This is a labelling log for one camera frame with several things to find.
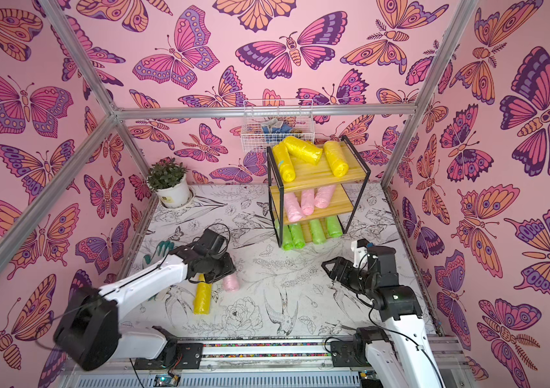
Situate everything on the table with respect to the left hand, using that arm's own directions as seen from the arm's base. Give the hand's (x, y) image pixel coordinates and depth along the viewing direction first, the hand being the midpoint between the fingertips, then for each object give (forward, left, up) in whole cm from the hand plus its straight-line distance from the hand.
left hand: (237, 267), depth 86 cm
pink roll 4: (-7, +1, +3) cm, 7 cm away
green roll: (+11, -18, -2) cm, 22 cm away
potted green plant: (+34, +31, +11) cm, 47 cm away
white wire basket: (+45, -7, +26) cm, 52 cm away
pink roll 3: (+21, -31, +15) cm, 41 cm away
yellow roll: (-9, +12, -4) cm, 15 cm away
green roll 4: (+19, -38, -2) cm, 42 cm away
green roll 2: (+15, -22, -2) cm, 27 cm away
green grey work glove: (+9, +31, -3) cm, 33 cm away
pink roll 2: (+18, -25, +15) cm, 34 cm away
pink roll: (+15, -20, +15) cm, 29 cm away
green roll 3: (+16, -30, -2) cm, 34 cm away
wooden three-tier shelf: (+23, -40, +10) cm, 47 cm away
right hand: (-5, -31, +11) cm, 33 cm away
